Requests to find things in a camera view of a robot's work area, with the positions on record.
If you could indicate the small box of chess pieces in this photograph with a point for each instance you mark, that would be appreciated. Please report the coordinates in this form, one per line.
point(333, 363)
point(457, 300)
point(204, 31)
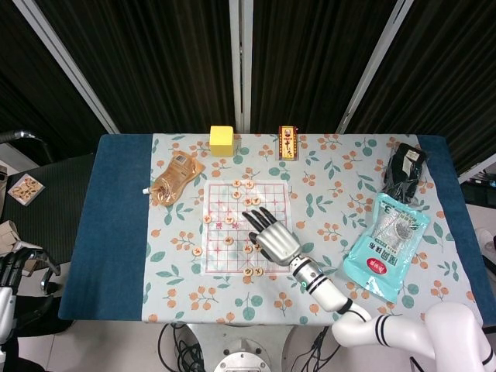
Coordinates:
point(26, 188)

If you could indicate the round wooden chess piece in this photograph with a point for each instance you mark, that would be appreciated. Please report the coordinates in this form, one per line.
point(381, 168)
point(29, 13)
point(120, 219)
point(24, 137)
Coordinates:
point(207, 218)
point(257, 248)
point(236, 183)
point(258, 271)
point(197, 251)
point(250, 184)
point(231, 219)
point(248, 249)
point(235, 194)
point(247, 201)
point(248, 271)
point(228, 241)
point(255, 200)

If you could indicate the yellow cube block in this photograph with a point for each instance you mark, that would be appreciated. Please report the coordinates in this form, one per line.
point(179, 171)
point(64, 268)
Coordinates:
point(221, 140)

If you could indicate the teal cloth package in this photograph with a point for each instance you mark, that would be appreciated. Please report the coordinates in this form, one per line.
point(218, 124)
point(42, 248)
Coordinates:
point(387, 248)

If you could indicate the floral patterned tablecloth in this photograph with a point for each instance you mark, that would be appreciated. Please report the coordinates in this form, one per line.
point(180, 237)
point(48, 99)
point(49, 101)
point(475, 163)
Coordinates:
point(317, 186)

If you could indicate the red yellow portrait box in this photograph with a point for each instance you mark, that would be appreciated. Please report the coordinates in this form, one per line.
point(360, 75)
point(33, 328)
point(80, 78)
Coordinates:
point(288, 143)

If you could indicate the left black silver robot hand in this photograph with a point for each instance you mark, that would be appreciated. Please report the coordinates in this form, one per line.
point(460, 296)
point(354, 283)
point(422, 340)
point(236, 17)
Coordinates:
point(5, 306)

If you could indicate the paper Chinese chess board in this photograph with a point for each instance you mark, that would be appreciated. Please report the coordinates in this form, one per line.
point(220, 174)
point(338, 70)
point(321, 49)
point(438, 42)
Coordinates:
point(221, 259)

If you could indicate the brown cardboard box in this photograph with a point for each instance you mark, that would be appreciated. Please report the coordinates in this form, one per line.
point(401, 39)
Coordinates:
point(9, 234)

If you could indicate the brown liquid refill pouch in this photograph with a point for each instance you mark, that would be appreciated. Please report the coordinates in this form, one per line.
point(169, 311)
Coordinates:
point(176, 178)

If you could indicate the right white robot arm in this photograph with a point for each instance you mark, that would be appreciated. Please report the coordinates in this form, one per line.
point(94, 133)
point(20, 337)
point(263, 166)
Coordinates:
point(321, 288)

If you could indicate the white partition frame post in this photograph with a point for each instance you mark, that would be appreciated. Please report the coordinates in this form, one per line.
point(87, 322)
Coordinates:
point(374, 66)
point(240, 66)
point(66, 62)

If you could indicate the grey round robot base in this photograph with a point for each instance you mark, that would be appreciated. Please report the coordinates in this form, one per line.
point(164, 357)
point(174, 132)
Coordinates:
point(242, 356)

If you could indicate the black gloves in plastic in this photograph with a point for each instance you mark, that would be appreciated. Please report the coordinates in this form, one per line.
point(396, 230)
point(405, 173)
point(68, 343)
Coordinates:
point(405, 170)

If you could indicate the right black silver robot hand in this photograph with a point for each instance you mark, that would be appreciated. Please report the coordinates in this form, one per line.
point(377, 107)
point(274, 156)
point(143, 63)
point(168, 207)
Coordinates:
point(279, 242)

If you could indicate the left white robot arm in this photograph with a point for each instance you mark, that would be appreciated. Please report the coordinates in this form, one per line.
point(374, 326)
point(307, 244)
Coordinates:
point(2, 356)

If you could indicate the blue table cover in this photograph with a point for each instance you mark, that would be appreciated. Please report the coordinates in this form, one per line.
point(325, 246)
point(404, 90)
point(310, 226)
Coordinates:
point(112, 232)

